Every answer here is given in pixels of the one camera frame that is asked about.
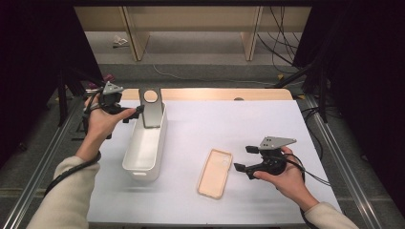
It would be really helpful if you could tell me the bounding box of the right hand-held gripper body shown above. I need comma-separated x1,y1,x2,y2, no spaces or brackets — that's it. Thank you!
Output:
246,136,298,180

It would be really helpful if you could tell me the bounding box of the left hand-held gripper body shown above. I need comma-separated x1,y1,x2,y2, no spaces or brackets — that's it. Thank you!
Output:
98,81,128,115

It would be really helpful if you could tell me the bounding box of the beige phone case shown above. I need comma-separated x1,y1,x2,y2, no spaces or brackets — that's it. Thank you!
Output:
196,148,234,200

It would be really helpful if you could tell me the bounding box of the white plastic storage box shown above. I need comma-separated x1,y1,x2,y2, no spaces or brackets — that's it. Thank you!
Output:
121,101,168,183

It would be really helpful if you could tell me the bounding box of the person's left hand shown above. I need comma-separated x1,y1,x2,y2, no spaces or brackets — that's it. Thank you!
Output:
75,95,138,160

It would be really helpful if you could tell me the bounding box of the person's right hand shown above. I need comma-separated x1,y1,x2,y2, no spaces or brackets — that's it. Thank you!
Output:
252,146,319,213

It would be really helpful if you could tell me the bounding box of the purple object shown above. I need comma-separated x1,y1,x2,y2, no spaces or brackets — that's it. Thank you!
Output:
88,73,116,90

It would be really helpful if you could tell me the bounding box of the black metal stand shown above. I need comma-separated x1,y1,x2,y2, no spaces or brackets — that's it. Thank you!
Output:
266,61,329,124
56,68,111,128

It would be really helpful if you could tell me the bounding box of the white table cover sheet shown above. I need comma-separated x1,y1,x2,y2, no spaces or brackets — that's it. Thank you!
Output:
86,99,342,225

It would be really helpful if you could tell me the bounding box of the crumpled white paper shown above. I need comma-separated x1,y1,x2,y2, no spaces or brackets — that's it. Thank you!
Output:
112,34,129,49

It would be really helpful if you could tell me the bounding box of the wooden table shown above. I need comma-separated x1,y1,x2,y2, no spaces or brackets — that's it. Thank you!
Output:
119,88,294,102

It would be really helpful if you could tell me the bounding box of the black curtain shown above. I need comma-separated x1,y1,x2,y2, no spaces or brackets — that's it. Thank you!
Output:
0,0,104,168
292,0,405,219

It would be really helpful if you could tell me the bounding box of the wooden shelf unit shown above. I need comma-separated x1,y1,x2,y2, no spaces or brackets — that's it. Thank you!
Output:
74,6,312,62

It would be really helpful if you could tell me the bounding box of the right hand-held gripper cable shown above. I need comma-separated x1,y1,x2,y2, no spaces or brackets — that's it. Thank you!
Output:
282,153,332,187

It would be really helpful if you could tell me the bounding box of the hand-held gripper cable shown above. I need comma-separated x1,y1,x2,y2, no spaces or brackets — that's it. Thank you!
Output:
282,153,332,187
43,90,103,198

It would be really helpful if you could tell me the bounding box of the white floor cable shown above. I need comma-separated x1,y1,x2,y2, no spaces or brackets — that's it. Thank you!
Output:
152,64,276,87

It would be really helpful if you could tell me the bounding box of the black floor cable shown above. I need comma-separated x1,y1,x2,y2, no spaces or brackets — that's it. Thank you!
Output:
300,106,324,161

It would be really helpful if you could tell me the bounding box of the left hand-held gripper cable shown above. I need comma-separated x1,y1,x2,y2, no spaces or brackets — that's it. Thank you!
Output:
43,90,103,198

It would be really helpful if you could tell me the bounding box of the bundle of black cables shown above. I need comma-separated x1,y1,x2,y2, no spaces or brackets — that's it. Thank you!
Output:
256,6,304,70

